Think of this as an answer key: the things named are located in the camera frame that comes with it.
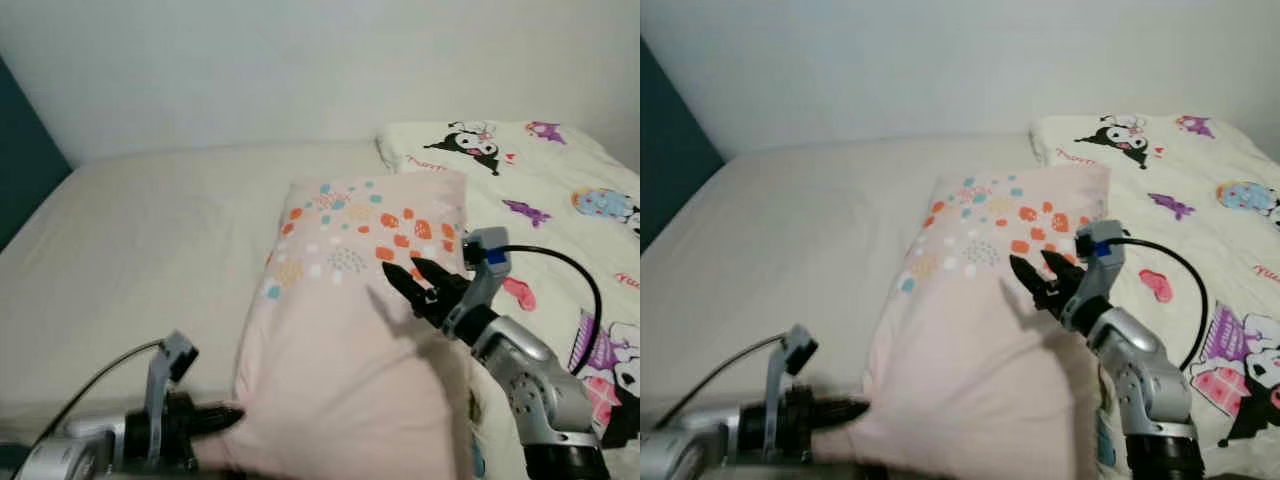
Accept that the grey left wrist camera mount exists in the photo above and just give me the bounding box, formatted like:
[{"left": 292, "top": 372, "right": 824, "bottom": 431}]
[
  {"left": 762, "top": 325, "right": 819, "bottom": 463},
  {"left": 145, "top": 332, "right": 199, "bottom": 471}
]

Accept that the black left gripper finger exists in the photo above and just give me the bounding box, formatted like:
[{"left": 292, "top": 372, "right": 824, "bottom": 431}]
[
  {"left": 198, "top": 405, "right": 246, "bottom": 438},
  {"left": 818, "top": 397, "right": 871, "bottom": 431}
]

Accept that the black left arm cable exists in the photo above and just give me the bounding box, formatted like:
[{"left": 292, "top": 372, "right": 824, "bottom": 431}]
[
  {"left": 15, "top": 338, "right": 166, "bottom": 471},
  {"left": 655, "top": 333, "right": 786, "bottom": 431}
]

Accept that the teal padded headboard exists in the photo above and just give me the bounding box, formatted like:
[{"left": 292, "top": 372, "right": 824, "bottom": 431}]
[
  {"left": 0, "top": 55, "right": 73, "bottom": 251},
  {"left": 640, "top": 40, "right": 726, "bottom": 251}
]

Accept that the beige sheeted mattress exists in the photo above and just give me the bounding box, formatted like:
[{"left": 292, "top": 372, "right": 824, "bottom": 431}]
[
  {"left": 640, "top": 130, "right": 1051, "bottom": 461},
  {"left": 0, "top": 135, "right": 401, "bottom": 471}
]

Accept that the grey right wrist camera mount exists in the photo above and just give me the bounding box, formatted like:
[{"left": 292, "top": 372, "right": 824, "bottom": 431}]
[
  {"left": 1062, "top": 220, "right": 1129, "bottom": 333},
  {"left": 445, "top": 228, "right": 513, "bottom": 341}
]

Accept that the pink dotted pillow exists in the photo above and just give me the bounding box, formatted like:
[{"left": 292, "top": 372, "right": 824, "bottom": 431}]
[
  {"left": 195, "top": 168, "right": 481, "bottom": 480},
  {"left": 815, "top": 162, "right": 1116, "bottom": 480}
]

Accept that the cream cartoon print quilt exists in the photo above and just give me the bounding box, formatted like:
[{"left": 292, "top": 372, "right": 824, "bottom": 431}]
[
  {"left": 1030, "top": 112, "right": 1280, "bottom": 480},
  {"left": 375, "top": 118, "right": 641, "bottom": 480}
]

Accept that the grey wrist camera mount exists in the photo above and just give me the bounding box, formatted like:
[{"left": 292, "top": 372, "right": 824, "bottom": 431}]
[
  {"left": 445, "top": 228, "right": 513, "bottom": 341},
  {"left": 145, "top": 332, "right": 199, "bottom": 471},
  {"left": 762, "top": 325, "right": 819, "bottom": 463},
  {"left": 1062, "top": 220, "right": 1129, "bottom": 333}
]

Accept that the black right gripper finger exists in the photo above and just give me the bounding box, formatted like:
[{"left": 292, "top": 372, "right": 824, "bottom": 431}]
[
  {"left": 383, "top": 263, "right": 433, "bottom": 319},
  {"left": 1041, "top": 251, "right": 1089, "bottom": 293},
  {"left": 1011, "top": 256, "right": 1059, "bottom": 312},
  {"left": 411, "top": 258, "right": 466, "bottom": 301}
]

